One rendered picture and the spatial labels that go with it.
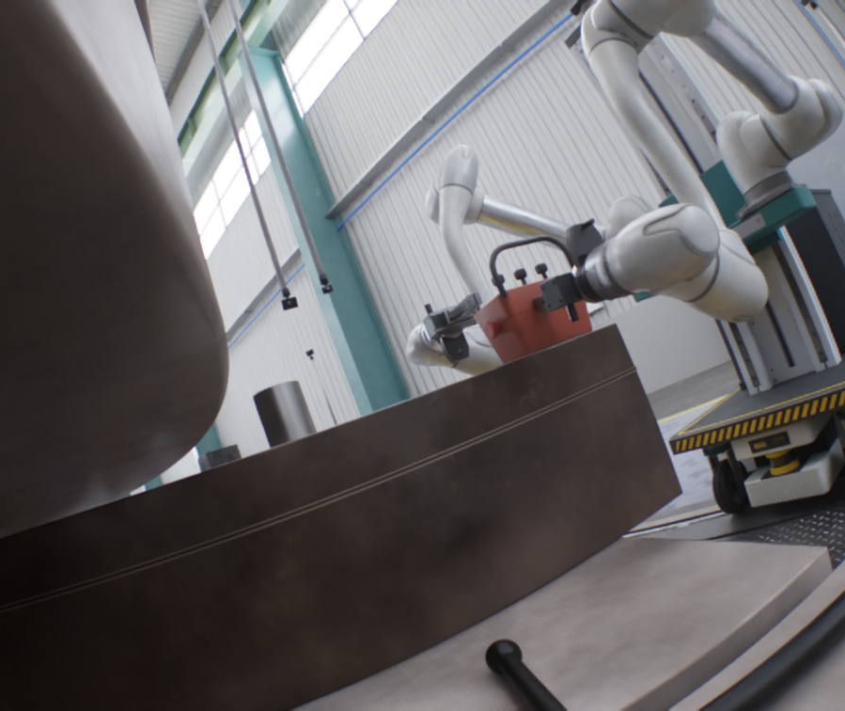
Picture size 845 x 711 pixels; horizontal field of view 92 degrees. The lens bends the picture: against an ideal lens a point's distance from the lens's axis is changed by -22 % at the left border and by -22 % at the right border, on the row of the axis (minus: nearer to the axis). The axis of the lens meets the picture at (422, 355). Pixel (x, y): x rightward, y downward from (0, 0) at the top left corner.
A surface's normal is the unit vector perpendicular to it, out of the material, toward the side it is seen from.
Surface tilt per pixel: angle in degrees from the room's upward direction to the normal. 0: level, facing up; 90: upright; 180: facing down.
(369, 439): 90
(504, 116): 90
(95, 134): 153
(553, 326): 97
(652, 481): 90
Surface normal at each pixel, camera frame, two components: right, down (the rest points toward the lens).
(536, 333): 0.35, -0.17
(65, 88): 0.75, 0.66
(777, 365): -0.83, 0.26
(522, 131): -0.69, 0.16
